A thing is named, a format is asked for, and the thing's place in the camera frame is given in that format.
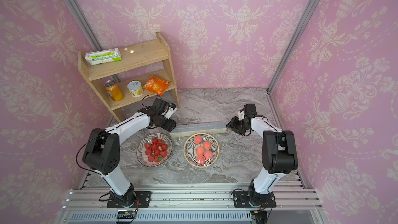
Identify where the cream plastic wrap dispenser box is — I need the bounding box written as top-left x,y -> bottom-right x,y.
170,121 -> 227,138

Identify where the striped plate of peaches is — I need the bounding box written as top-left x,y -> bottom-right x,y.
183,133 -> 220,169

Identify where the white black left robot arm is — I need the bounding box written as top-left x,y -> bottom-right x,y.
76,97 -> 177,209

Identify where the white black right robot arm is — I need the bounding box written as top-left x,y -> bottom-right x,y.
227,104 -> 299,209

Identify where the orange snack bag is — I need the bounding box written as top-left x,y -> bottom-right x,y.
143,75 -> 171,96

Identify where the white yellow tin can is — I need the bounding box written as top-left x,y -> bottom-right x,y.
127,80 -> 143,97

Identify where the wooden two-tier shelf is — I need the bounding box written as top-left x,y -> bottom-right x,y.
77,32 -> 180,122

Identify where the orange drink can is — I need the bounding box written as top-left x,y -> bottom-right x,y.
104,80 -> 124,102

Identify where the green white carton box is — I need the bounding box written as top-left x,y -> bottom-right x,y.
85,48 -> 121,65

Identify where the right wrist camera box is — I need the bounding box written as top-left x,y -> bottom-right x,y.
237,110 -> 245,121

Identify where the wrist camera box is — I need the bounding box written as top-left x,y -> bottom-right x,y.
164,103 -> 177,119
237,110 -> 245,121

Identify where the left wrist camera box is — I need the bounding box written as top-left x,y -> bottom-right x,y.
164,103 -> 177,119

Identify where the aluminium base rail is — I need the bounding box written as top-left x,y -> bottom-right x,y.
56,181 -> 327,224

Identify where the aluminium corner frame post right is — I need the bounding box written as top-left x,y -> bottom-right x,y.
267,0 -> 320,95

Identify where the aluminium corner frame post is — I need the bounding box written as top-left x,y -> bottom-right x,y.
64,0 -> 103,51
267,0 -> 320,95

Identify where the aluminium corner frame post left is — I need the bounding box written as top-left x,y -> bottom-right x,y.
64,0 -> 103,51

